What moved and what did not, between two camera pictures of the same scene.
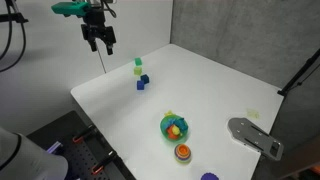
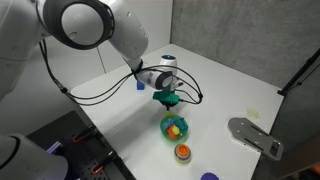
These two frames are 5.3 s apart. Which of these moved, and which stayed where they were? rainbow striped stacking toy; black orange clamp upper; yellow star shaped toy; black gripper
Moved: black gripper
Stayed: yellow star shaped toy; rainbow striped stacking toy; black orange clamp upper
